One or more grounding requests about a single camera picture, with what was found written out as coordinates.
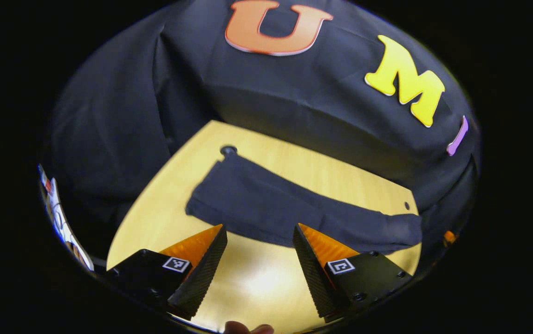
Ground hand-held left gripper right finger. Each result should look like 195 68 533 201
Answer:
292 223 414 324

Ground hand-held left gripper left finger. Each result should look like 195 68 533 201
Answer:
106 224 228 321

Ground dark blue jeans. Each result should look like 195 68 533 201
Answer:
185 152 423 255

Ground white printed board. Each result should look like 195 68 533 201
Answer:
38 163 95 272

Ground black backdrop cloth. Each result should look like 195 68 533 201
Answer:
44 0 481 260

